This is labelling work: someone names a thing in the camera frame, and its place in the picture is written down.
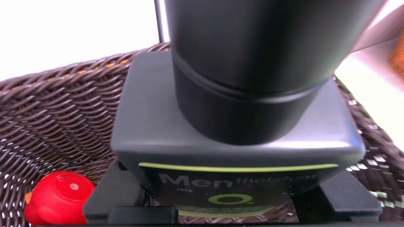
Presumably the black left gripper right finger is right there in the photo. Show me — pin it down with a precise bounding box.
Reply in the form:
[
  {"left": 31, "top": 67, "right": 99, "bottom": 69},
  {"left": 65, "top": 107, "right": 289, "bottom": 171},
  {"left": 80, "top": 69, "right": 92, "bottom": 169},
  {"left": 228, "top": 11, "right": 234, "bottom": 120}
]
[{"left": 292, "top": 170, "right": 383, "bottom": 223}]

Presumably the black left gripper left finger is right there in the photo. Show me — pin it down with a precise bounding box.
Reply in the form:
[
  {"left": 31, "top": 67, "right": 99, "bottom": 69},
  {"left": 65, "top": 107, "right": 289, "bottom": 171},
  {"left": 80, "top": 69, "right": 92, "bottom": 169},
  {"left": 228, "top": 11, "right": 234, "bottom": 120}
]
[{"left": 82, "top": 159, "right": 179, "bottom": 225}]

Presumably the red rubber duck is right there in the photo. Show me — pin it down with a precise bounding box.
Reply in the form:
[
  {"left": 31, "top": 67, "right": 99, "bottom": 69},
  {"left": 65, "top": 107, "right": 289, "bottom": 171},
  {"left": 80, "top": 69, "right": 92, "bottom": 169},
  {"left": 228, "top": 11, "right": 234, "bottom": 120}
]
[{"left": 24, "top": 171, "right": 96, "bottom": 226}]

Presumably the black bottle with green label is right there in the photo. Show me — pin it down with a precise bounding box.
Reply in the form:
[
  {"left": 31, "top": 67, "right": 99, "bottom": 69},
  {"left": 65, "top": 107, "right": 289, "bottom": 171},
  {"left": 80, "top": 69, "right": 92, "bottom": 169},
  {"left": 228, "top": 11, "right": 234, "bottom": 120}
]
[{"left": 110, "top": 0, "right": 389, "bottom": 218}]

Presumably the dark brown wicker basket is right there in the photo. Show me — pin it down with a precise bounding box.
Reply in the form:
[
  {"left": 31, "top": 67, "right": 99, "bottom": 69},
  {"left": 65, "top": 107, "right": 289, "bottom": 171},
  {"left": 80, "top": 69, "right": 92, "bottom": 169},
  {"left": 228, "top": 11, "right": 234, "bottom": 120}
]
[{"left": 0, "top": 42, "right": 404, "bottom": 227}]

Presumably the orange wicker basket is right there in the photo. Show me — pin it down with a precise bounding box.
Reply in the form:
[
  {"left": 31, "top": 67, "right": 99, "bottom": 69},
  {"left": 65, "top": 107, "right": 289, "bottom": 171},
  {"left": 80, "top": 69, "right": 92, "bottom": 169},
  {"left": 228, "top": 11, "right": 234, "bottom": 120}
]
[{"left": 389, "top": 33, "right": 404, "bottom": 79}]

